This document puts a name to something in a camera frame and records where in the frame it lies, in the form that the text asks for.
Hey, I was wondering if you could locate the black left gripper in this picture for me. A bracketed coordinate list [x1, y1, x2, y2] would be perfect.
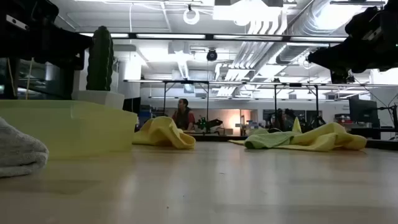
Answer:
[30, 24, 94, 71]

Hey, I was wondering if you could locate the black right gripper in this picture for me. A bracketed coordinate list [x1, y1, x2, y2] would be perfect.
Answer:
[307, 34, 398, 84]

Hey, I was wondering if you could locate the yellow microfiber towel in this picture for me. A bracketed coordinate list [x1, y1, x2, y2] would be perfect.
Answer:
[132, 116, 197, 150]
[228, 117, 368, 152]

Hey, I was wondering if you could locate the lime green microfiber towel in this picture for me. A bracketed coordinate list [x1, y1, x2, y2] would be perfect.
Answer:
[244, 130, 301, 149]

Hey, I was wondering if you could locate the grey microfiber towel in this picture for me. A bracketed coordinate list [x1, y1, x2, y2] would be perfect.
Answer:
[0, 116, 50, 178]

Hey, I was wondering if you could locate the green cactus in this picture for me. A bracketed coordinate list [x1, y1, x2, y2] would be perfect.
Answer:
[86, 26, 114, 91]

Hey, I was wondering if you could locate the dark glass partition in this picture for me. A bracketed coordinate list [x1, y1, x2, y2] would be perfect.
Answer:
[0, 57, 77, 100]

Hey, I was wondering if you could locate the white plant pot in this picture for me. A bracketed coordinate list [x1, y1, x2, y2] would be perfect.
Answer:
[71, 90, 125, 110]

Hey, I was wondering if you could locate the black computer monitor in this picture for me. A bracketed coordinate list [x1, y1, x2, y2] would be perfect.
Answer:
[348, 98, 380, 128]

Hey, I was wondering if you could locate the red storage box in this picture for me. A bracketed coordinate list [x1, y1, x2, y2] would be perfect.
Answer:
[334, 114, 351, 125]

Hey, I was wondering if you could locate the person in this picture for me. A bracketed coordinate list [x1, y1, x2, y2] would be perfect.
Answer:
[172, 98, 196, 131]
[275, 108, 295, 131]

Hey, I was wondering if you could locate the yellow translucent plastic bin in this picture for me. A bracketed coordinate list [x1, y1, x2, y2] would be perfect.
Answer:
[0, 99, 138, 159]

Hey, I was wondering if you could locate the green and black background robot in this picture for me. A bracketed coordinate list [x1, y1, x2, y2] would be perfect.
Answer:
[195, 116, 223, 131]

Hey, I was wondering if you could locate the black background workstation frame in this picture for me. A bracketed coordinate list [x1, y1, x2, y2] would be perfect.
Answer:
[161, 80, 212, 131]
[273, 83, 321, 125]

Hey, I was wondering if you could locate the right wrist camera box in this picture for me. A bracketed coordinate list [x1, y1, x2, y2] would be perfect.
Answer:
[345, 6, 388, 41]

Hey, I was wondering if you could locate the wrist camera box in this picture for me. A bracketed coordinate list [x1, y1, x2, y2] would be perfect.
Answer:
[345, 6, 388, 41]
[5, 0, 60, 32]

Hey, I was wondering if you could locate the black overhead light rail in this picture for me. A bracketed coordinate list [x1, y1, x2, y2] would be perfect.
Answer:
[77, 32, 349, 44]

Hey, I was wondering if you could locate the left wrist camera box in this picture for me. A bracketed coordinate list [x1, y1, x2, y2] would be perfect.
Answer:
[5, 0, 60, 32]

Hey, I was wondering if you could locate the white cable coil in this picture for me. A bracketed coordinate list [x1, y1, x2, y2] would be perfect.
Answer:
[182, 7, 200, 26]

